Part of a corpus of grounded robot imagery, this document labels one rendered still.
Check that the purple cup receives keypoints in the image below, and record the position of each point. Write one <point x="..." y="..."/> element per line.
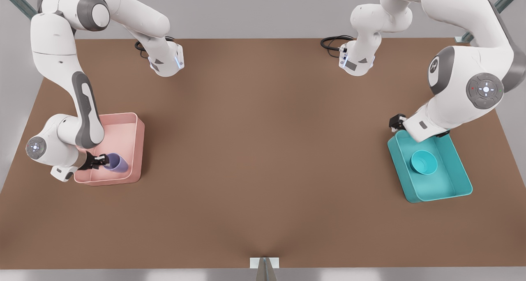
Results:
<point x="116" y="162"/>

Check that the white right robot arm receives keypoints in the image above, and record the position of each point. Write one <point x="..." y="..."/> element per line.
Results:
<point x="57" y="47"/>

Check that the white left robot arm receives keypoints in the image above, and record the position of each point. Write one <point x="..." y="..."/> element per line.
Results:
<point x="464" y="67"/>

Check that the pink plastic box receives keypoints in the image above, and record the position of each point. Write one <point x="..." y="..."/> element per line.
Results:
<point x="123" y="149"/>

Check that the teal bowl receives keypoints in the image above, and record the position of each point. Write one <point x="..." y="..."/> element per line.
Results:
<point x="423" y="162"/>

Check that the teal plastic box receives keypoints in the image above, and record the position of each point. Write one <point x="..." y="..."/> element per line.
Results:
<point x="435" y="178"/>

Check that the silver frame post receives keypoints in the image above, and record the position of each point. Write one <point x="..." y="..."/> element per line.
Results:
<point x="18" y="1"/>
<point x="499" y="10"/>
<point x="264" y="268"/>

